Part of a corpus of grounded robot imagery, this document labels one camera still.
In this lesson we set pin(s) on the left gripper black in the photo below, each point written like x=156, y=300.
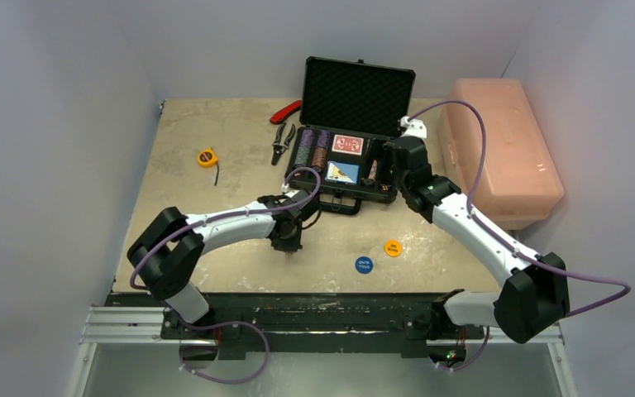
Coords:
x=290, y=246

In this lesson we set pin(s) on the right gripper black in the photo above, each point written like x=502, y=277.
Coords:
x=393, y=146

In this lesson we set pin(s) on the black poker set case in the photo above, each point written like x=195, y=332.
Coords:
x=351, y=98

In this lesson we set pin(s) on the blue small blind button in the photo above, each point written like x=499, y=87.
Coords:
x=364, y=265

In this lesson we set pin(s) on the orange big blind button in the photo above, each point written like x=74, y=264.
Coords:
x=393, y=248

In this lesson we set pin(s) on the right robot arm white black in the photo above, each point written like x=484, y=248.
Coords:
x=534, y=292

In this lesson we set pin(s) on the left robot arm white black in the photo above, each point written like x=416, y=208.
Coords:
x=166, y=253

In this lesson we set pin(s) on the tan chip stack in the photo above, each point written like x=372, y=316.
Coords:
x=370, y=180

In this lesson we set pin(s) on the red card deck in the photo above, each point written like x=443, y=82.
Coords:
x=349, y=145

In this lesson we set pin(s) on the blue card deck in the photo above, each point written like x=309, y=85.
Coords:
x=344, y=173

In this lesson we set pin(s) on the green purple chip stack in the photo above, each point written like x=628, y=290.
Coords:
x=304, y=148

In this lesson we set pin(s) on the orange purple chip stack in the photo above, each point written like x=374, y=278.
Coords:
x=320, y=151

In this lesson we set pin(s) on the black pliers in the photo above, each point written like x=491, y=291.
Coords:
x=281, y=144

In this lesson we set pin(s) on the yellow tape measure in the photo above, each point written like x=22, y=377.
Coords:
x=208, y=159

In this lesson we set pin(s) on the pink plastic storage box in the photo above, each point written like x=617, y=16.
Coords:
x=489, y=125

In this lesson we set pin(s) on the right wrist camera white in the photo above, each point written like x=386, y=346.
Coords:
x=414, y=127

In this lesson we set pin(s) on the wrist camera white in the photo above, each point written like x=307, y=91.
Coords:
x=288, y=191
x=414, y=127

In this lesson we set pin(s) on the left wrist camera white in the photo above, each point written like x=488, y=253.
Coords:
x=288, y=191

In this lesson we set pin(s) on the red handled knife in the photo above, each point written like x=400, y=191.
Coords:
x=284, y=113

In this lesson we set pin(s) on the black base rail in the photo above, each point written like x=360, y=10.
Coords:
x=412, y=325

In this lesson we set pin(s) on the aluminium frame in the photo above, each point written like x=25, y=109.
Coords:
x=144, y=326

